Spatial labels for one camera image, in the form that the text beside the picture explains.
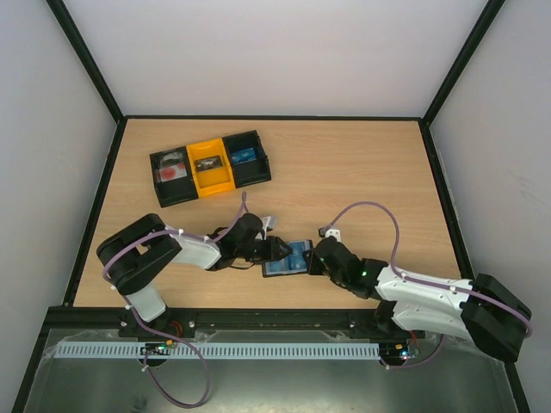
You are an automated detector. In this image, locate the red white card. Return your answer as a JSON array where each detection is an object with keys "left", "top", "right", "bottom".
[{"left": 158, "top": 151, "right": 188, "bottom": 182}]

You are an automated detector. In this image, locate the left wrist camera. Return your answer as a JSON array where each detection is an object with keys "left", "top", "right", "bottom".
[{"left": 256, "top": 215, "right": 277, "bottom": 240}]

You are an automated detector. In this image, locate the black card holder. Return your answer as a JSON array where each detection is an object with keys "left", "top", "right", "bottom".
[{"left": 261, "top": 238, "right": 314, "bottom": 280}]

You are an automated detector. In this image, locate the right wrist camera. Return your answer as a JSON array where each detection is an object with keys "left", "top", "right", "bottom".
[{"left": 319, "top": 227, "right": 342, "bottom": 242}]

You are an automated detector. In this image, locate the yellow bin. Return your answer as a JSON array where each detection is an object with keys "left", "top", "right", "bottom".
[{"left": 186, "top": 138, "right": 236, "bottom": 198}]

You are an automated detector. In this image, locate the blue card in bin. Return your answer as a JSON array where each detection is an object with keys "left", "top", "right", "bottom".
[{"left": 231, "top": 147, "right": 257, "bottom": 164}]

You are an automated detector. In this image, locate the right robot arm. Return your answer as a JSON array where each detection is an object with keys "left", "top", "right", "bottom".
[{"left": 304, "top": 237, "right": 531, "bottom": 362}]

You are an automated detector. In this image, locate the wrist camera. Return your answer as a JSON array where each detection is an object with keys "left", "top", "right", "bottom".
[
  {"left": 319, "top": 227, "right": 342, "bottom": 242},
  {"left": 256, "top": 215, "right": 277, "bottom": 240}
]

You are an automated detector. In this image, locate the light blue cable duct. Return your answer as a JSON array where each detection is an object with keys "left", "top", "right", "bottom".
[{"left": 53, "top": 342, "right": 380, "bottom": 361}]

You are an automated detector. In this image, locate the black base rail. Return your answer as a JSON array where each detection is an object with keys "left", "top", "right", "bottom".
[{"left": 45, "top": 305, "right": 503, "bottom": 345}]

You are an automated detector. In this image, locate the black cage frame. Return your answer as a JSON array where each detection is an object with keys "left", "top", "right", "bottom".
[{"left": 12, "top": 1, "right": 530, "bottom": 412}]

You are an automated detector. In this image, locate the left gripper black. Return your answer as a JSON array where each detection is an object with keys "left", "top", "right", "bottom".
[{"left": 236, "top": 237, "right": 293, "bottom": 264}]

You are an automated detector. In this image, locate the dark picture card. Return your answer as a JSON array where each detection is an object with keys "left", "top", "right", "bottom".
[{"left": 195, "top": 155, "right": 224, "bottom": 173}]

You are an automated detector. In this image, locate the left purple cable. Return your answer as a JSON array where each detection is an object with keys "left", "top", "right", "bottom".
[{"left": 102, "top": 192, "right": 249, "bottom": 406}]

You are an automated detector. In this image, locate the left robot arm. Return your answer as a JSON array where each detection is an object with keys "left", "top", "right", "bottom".
[{"left": 96, "top": 213, "right": 293, "bottom": 324}]

